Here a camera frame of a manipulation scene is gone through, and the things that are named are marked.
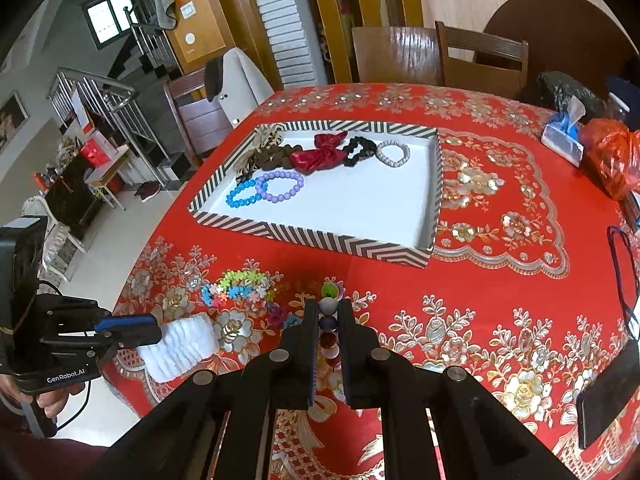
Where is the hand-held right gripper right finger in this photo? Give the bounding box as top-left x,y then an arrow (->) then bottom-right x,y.
337,299 -> 576,480

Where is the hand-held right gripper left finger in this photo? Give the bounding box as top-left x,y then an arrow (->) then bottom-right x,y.
95,299 -> 321,480

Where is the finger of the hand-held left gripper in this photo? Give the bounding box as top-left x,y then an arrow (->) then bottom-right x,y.
95,314 -> 161,333
115,327 -> 163,351

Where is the white fluffy scrunchie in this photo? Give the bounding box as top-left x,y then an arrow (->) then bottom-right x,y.
136,311 -> 221,383

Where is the large multicoloured bead bracelet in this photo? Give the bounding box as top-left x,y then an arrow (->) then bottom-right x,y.
317,282 -> 346,366

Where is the striped cardboard tray box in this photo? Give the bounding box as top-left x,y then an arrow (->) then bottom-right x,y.
187,120 -> 442,267

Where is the blue bead bracelet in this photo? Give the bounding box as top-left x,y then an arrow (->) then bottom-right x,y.
225,176 -> 266,208

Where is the purple bead bracelet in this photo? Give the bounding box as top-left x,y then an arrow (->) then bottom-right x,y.
255,170 -> 305,204

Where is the red bow hair tie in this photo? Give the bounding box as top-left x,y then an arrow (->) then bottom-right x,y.
290,130 -> 349,175

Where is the black scrunchie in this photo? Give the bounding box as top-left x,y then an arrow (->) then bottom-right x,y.
342,135 -> 379,167

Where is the brown scrunchie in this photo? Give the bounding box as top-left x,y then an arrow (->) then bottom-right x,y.
248,144 -> 303,173

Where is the leopard print hair tie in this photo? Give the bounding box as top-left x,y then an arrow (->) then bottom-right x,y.
235,127 -> 282,184

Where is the person's left forearm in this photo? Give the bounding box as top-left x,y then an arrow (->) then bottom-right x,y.
0,410 -> 121,480

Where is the person's left hand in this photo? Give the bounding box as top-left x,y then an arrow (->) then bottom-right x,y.
0,372 -> 87,436

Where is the white ornate chair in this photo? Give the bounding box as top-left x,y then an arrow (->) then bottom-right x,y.
22,195 -> 81,281

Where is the dark cabinet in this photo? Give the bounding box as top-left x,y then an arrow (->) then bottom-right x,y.
42,150 -> 101,226

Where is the small white side table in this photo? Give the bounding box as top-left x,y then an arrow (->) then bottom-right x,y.
84,144 -> 132,210

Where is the red floral tablecloth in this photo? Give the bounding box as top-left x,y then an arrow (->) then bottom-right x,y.
112,82 -> 640,480

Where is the red paper bag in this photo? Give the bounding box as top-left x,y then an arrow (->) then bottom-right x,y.
80,139 -> 108,166

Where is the metal stair railing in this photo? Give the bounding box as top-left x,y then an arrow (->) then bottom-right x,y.
47,7 -> 181,186

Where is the wooden chair with slat back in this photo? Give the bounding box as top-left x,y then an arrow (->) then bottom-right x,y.
162,67 -> 236,166

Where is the white jacket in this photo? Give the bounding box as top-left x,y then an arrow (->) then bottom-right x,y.
205,47 -> 275,128

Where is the black smartphone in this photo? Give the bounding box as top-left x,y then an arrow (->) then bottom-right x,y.
576,340 -> 640,451

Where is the wooden chair with panel back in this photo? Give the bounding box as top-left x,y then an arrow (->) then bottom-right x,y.
351,26 -> 443,86

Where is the blue white tissue pack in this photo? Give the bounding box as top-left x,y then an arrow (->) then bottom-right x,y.
541,96 -> 587,167

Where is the wooden chair with open back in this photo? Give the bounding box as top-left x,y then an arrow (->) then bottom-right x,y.
435,20 -> 529,100

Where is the window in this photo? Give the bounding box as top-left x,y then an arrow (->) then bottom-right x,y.
82,0 -> 141,51

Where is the white louvered door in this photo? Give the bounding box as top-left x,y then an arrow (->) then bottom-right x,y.
242,0 -> 328,90

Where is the orange plastic bag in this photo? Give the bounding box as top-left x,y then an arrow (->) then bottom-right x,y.
582,117 -> 640,201

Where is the black plastic bag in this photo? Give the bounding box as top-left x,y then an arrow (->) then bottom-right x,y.
536,71 -> 608,111

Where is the dark blue bag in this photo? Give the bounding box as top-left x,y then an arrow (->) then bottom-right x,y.
605,76 -> 640,126

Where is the round wooden tabletop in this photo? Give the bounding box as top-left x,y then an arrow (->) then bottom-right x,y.
484,0 -> 632,101

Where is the purple flower hair tie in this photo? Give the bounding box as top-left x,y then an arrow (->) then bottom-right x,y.
266,301 -> 301,330

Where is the colourful flower bracelet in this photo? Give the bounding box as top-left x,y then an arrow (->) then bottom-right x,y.
201,269 -> 273,311

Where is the framed wall picture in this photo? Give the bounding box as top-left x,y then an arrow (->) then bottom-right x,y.
0,92 -> 28,151

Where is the black cord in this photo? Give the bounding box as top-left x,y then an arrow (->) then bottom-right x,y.
606,225 -> 640,341

